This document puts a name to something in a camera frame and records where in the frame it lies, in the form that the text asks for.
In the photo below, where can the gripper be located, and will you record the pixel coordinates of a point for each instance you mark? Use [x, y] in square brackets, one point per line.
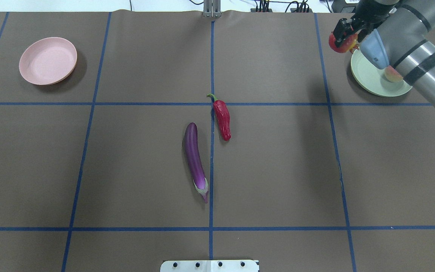
[368, 14]

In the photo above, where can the peach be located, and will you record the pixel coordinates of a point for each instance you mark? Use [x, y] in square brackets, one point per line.
[392, 75]

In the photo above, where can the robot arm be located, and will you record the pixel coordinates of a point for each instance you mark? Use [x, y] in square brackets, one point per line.
[392, 33]

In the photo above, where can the green plate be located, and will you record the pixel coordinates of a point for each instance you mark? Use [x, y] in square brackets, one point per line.
[374, 80]

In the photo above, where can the red chili pepper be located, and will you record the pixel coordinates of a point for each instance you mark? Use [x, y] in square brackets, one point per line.
[223, 116]

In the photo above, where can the purple eggplant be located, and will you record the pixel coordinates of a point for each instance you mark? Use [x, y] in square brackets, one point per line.
[194, 161]

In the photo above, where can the brown paper table cover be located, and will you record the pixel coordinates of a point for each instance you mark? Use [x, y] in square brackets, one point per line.
[319, 175]

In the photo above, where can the pink plate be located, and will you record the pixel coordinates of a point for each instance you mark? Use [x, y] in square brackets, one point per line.
[48, 61]

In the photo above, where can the aluminium frame post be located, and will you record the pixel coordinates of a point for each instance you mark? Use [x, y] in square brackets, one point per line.
[212, 8]

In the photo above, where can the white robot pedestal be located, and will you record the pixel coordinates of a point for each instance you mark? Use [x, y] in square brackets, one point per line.
[210, 266]

